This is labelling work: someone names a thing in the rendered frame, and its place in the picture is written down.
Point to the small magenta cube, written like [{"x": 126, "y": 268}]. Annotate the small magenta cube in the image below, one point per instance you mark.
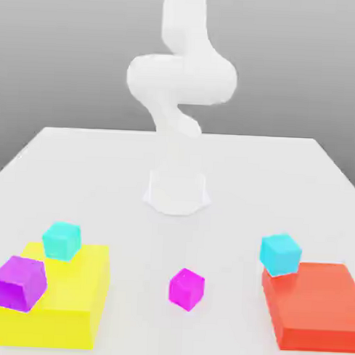
[{"x": 186, "y": 289}]

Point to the small turquoise cube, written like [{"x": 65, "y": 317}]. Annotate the small turquoise cube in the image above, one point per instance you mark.
[{"x": 61, "y": 242}]

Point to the large yellow box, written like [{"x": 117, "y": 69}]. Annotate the large yellow box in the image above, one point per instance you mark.
[{"x": 73, "y": 300}]

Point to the large orange box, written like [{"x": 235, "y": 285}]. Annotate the large orange box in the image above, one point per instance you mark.
[{"x": 320, "y": 305}]

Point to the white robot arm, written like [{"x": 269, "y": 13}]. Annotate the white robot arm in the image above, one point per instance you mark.
[{"x": 181, "y": 79}]

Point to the small sky blue cube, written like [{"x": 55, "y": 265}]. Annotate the small sky blue cube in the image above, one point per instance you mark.
[{"x": 280, "y": 254}]

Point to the small purple cube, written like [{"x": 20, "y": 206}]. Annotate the small purple cube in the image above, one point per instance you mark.
[{"x": 16, "y": 283}]

